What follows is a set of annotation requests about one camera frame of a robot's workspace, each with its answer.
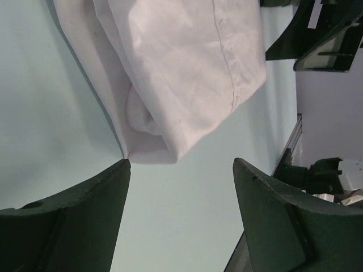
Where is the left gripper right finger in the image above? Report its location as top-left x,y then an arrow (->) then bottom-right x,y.
233,158 -> 362,271

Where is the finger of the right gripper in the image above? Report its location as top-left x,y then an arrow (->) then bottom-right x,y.
294,11 -> 362,73
265,0 -> 323,61

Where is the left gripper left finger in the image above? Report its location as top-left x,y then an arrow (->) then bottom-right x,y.
1,159 -> 131,271

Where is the white long sleeve shirt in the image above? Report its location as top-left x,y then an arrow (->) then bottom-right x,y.
54,1 -> 266,164

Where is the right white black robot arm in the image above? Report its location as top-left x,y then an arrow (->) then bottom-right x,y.
260,1 -> 362,206

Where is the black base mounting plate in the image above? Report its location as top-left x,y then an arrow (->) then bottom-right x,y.
224,232 -> 252,272

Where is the right aluminium corner post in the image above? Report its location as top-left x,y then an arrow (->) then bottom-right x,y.
284,114 -> 302,152

